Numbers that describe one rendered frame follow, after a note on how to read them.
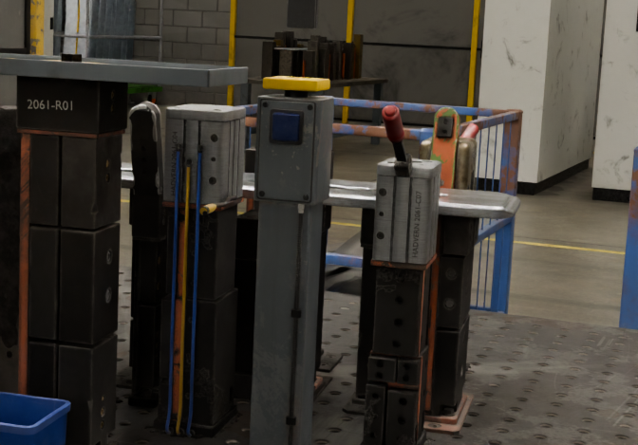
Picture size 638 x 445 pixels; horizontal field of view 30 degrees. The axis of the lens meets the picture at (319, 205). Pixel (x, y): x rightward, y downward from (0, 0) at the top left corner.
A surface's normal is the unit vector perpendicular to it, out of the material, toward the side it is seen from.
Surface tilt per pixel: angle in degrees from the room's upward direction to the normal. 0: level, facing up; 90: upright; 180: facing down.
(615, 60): 90
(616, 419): 0
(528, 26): 90
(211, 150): 90
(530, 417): 0
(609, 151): 90
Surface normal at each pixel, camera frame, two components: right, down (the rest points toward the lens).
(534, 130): -0.39, 0.12
